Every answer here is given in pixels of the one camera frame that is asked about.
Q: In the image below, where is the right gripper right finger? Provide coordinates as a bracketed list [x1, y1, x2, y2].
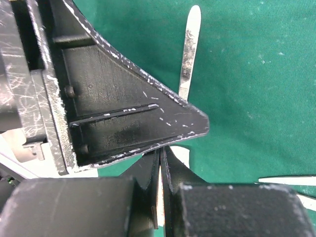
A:
[160, 146, 316, 237]

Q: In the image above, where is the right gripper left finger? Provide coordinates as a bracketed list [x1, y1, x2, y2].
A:
[0, 150, 159, 237]

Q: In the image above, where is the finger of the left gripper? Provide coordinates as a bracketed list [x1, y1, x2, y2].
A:
[50, 0, 209, 169]

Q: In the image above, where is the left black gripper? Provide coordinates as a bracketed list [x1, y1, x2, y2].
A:
[0, 0, 74, 178]

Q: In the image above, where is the green surgical cloth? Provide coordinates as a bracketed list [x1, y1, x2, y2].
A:
[76, 0, 316, 183]

